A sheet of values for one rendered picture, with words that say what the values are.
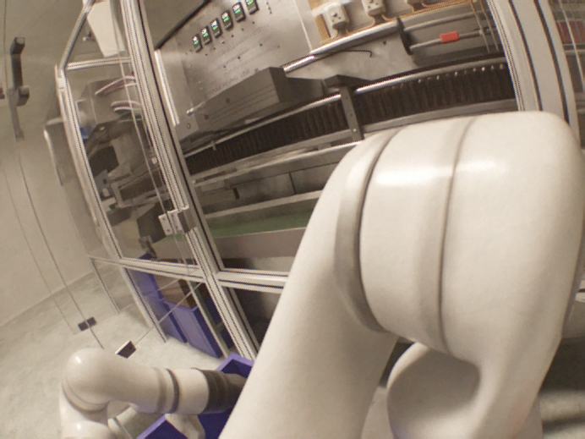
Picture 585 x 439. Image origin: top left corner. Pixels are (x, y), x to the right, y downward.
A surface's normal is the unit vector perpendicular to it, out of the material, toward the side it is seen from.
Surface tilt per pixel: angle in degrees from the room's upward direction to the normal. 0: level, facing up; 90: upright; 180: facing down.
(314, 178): 90
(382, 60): 90
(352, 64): 90
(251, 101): 90
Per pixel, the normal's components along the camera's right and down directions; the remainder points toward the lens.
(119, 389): 0.91, -0.37
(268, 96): -0.54, 0.38
